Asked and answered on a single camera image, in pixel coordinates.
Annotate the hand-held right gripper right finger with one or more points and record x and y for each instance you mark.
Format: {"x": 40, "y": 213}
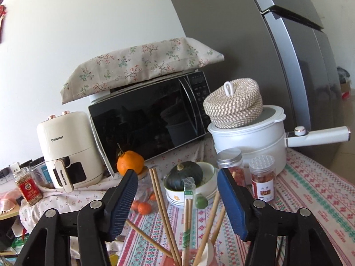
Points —
{"x": 233, "y": 207}

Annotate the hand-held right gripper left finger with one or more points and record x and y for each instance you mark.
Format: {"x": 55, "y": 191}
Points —
{"x": 122, "y": 202}

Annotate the pile of wooden chopsticks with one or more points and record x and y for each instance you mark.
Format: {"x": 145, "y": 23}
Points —
{"x": 160, "y": 207}

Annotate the clear chopsticks green print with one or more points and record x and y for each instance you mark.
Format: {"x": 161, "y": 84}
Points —
{"x": 188, "y": 219}

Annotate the small tangerine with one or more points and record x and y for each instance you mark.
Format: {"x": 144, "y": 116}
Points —
{"x": 134, "y": 205}
{"x": 152, "y": 197}
{"x": 144, "y": 207}

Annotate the glass jar with wooden lid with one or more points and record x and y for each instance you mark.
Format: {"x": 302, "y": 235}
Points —
{"x": 142, "y": 188}

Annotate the small red label jar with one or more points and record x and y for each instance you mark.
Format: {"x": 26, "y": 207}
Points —
{"x": 262, "y": 183}

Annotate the large orange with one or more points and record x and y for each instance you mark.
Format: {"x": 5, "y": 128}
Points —
{"x": 130, "y": 162}

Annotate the tall silver lid jar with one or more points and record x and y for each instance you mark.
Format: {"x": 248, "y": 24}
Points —
{"x": 231, "y": 160}

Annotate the white floral ceramic bowl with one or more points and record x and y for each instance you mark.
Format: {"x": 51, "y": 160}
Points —
{"x": 174, "y": 198}

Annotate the dark green squash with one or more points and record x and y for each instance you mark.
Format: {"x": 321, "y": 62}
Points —
{"x": 180, "y": 178}

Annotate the white electric pot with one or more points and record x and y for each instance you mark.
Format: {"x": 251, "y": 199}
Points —
{"x": 244, "y": 141}

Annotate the patterned striped tablecloth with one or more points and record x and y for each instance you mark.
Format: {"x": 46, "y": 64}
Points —
{"x": 305, "y": 199}

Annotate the cream air fryer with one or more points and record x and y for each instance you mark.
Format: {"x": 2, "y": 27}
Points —
{"x": 66, "y": 144}

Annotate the blue label jar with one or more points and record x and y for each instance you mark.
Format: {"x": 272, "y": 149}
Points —
{"x": 44, "y": 173}

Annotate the black microwave oven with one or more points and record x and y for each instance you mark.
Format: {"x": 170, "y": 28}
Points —
{"x": 144, "y": 122}

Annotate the red label nut jar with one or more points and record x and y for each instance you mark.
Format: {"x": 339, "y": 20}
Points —
{"x": 27, "y": 189}

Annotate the green plastic bag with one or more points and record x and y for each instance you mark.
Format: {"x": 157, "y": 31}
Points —
{"x": 20, "y": 241}

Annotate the pink cloth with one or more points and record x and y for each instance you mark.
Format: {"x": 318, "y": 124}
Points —
{"x": 7, "y": 196}

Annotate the wooden shelf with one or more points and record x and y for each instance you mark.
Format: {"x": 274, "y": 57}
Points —
{"x": 8, "y": 227}

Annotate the black power strip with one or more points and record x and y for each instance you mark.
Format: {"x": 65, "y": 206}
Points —
{"x": 4, "y": 173}

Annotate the floral branch print cloth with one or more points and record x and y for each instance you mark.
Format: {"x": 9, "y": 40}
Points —
{"x": 138, "y": 61}

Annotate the cardboard box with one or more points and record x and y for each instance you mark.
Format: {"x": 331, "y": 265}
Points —
{"x": 349, "y": 91}

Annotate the grey refrigerator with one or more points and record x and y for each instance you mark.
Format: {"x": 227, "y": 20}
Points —
{"x": 235, "y": 33}

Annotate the red hanging wall decoration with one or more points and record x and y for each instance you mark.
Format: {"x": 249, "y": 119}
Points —
{"x": 2, "y": 13}

